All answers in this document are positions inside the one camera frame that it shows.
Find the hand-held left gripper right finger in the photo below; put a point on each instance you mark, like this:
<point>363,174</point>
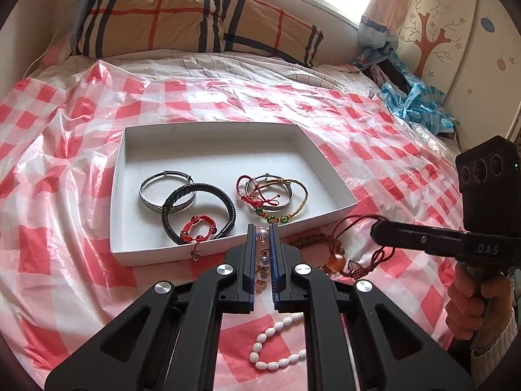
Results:
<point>277,262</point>

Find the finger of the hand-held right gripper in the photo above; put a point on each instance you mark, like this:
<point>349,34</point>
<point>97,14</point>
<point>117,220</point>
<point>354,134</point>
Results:
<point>415,238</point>

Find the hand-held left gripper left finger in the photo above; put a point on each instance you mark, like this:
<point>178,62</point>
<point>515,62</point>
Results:
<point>247,262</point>

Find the silver bangle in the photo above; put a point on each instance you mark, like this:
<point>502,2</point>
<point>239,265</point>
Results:
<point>290,197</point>
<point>143,197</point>

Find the white cardboard box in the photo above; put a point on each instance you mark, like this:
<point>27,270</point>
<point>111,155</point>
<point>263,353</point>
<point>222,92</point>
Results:
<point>219,159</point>

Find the person's right forearm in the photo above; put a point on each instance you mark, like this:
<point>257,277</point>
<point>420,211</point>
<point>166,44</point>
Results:
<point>496,348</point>

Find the person's right hand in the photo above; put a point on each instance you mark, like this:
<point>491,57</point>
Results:
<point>462,301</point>

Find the clear plastic bag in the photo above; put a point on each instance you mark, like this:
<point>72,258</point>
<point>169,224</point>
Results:
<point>427,136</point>

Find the blue plastic bag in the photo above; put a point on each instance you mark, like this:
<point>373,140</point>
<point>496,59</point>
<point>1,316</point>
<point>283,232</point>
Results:
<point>419,97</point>

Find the dark cloth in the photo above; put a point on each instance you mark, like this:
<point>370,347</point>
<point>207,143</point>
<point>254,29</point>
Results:
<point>399,73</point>

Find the red checkered plastic sheet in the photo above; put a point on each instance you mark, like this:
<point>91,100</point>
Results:
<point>73,195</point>

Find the striped white bed sheet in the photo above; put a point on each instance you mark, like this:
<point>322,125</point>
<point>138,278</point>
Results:
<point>195,65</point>

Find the pink patterned curtain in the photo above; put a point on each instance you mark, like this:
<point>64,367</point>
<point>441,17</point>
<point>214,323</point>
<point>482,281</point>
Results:
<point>378,12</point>

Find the round wall sticker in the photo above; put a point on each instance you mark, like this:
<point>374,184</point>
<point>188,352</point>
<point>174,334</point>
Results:
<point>487,24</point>
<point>501,64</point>

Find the tree wall sticker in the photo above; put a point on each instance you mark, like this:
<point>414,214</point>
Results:
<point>427,40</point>

